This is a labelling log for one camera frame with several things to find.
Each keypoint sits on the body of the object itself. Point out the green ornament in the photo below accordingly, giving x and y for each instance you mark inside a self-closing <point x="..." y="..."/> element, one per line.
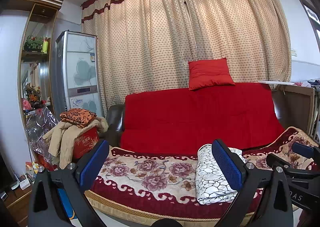
<point x="33" y="43"/>

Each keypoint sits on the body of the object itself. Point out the orange patterned cloth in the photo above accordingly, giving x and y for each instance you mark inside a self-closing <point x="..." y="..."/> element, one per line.
<point x="77" y="116"/>

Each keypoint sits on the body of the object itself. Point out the beige jacket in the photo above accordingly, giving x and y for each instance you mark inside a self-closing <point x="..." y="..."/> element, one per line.
<point x="60" y="139"/>

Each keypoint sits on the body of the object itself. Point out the person's right forearm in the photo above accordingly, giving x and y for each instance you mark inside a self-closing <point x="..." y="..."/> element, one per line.
<point x="310" y="219"/>

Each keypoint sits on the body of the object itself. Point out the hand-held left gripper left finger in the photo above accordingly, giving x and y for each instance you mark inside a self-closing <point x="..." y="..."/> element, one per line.
<point x="93" y="164"/>

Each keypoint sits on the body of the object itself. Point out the floral red beige blanket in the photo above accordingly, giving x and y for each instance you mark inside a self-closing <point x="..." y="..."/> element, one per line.
<point x="150" y="174"/>

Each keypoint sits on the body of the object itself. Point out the red pillow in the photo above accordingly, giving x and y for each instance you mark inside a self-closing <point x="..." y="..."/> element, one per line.
<point x="208" y="74"/>

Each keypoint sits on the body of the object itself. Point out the flower ornament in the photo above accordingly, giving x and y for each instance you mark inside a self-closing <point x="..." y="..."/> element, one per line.
<point x="33" y="95"/>

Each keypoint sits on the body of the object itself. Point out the red gift box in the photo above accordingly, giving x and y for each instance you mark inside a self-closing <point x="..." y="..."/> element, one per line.
<point x="85" y="141"/>

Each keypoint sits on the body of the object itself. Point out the pile of clothes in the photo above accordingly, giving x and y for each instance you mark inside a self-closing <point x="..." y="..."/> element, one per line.
<point x="306" y="83"/>

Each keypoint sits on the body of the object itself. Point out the dark framed window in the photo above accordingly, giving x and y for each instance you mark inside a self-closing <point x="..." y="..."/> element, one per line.
<point x="313" y="16"/>

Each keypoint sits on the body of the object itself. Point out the wooden side cabinet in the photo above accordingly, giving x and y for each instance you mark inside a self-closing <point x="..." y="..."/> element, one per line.
<point x="295" y="101"/>

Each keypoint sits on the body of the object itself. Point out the white flat board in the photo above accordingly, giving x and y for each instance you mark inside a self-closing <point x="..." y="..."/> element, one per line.
<point x="272" y="82"/>

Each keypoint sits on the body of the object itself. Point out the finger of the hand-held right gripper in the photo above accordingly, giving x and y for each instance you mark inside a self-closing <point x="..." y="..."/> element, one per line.
<point x="306" y="150"/>
<point x="286" y="165"/>

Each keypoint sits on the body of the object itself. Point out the white wall socket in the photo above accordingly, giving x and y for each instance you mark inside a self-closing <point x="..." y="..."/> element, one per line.
<point x="294" y="52"/>

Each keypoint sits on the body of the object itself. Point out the dark brown leather sofa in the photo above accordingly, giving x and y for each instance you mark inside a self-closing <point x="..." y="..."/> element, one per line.
<point x="113" y="121"/>

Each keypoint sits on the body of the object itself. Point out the white black crackle-print coat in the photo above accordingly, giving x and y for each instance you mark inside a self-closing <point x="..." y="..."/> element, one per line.
<point x="210" y="182"/>

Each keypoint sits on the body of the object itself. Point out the wooden display shelf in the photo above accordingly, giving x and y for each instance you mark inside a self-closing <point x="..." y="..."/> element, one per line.
<point x="37" y="14"/>

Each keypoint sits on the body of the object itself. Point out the white router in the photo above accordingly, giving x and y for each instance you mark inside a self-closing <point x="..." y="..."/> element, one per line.
<point x="24" y="183"/>

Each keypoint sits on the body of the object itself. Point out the clear plastic wrap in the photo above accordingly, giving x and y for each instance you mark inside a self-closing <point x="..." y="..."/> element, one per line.
<point x="37" y="129"/>

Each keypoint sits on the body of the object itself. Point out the red sofa blanket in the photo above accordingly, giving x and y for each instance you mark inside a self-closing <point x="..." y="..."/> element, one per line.
<point x="195" y="116"/>

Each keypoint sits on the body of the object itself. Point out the beige dotted curtain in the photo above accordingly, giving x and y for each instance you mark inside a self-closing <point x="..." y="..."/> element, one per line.
<point x="150" y="41"/>

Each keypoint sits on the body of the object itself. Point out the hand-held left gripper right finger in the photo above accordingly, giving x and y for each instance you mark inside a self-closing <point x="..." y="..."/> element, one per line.
<point x="228" y="167"/>

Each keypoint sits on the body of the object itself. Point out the yellow-green bottle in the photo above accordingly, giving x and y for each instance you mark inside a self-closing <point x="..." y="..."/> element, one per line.
<point x="45" y="46"/>

